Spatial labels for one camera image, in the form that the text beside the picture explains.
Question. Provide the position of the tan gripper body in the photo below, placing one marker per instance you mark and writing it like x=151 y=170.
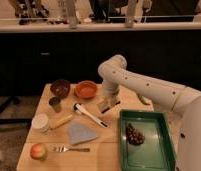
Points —
x=111 y=101

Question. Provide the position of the wooden black felt eraser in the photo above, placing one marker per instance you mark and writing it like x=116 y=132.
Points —
x=103 y=107

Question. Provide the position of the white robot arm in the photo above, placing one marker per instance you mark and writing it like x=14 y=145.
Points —
x=179 y=98

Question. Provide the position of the orange red bowl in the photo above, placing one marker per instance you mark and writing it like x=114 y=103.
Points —
x=86 y=89

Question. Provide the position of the dark maroon bowl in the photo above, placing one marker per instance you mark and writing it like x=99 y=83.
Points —
x=60 y=88

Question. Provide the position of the bunch of dark grapes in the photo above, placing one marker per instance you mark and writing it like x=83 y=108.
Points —
x=133 y=135

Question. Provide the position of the blue folded cloth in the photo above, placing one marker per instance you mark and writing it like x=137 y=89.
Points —
x=79 y=133

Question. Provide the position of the small metal cup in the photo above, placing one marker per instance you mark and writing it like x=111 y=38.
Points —
x=55 y=103

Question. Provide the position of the silver fork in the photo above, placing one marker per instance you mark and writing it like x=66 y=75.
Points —
x=62 y=149

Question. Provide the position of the green plastic tray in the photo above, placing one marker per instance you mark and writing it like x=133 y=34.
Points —
x=157 y=152

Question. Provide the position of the red yellow apple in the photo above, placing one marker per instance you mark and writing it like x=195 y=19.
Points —
x=38 y=151

